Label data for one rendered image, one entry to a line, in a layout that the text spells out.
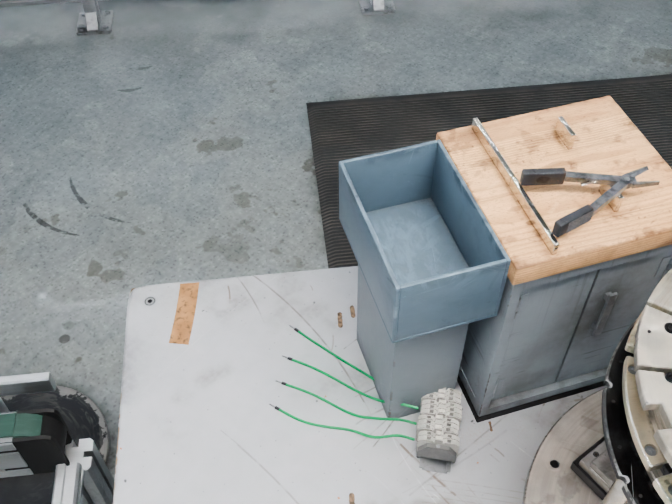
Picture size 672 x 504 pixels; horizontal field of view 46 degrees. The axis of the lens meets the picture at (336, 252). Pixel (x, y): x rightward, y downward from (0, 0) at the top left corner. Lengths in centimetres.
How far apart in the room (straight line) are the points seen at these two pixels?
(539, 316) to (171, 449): 43
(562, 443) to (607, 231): 28
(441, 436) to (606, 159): 34
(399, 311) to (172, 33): 229
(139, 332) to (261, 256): 110
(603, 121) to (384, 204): 24
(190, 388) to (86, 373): 102
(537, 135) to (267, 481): 47
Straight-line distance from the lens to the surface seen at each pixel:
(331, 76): 265
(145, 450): 95
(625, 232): 77
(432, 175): 85
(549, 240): 73
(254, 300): 104
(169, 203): 228
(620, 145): 85
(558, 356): 91
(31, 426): 103
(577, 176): 77
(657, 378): 64
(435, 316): 74
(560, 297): 81
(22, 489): 186
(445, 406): 91
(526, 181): 76
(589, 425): 95
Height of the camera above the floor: 161
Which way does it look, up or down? 50 degrees down
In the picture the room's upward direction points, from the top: 1 degrees counter-clockwise
